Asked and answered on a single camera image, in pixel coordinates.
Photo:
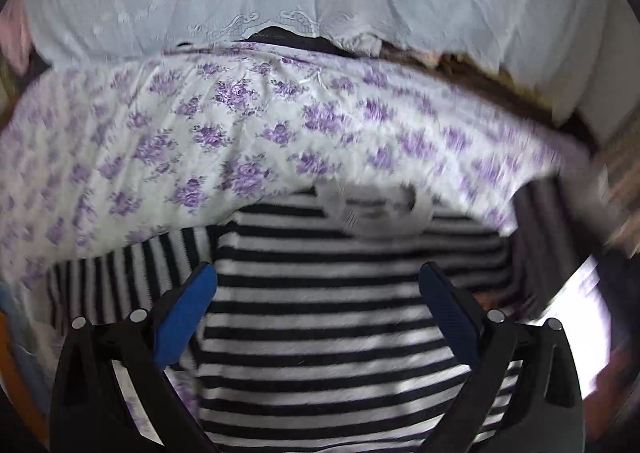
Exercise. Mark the pink floral pillow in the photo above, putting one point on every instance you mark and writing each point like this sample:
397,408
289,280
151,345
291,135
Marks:
15,37

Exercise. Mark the brown blanket under cover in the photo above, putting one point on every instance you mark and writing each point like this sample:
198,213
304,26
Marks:
459,70

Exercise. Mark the purple floral bed sheet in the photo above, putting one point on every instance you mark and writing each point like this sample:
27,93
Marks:
99,157

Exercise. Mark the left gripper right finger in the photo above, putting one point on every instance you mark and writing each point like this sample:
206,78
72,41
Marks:
545,412

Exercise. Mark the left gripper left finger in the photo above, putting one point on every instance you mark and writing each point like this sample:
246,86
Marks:
88,411

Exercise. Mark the black white striped sweater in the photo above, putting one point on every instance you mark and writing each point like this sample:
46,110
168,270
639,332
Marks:
317,339

